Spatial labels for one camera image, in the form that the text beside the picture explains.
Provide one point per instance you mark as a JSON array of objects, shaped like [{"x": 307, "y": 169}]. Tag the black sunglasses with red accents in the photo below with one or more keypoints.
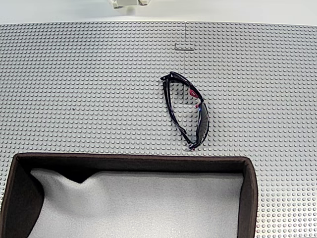
[{"x": 203, "y": 121}]

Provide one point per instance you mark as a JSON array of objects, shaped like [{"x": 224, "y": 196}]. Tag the brown woven bin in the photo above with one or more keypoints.
[{"x": 123, "y": 162}]

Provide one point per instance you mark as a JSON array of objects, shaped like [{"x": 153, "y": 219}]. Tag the small flat grey tile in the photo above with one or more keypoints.
[{"x": 184, "y": 46}]

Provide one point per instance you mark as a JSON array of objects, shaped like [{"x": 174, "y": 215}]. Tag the white foam sheet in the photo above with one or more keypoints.
[{"x": 136, "y": 205}]

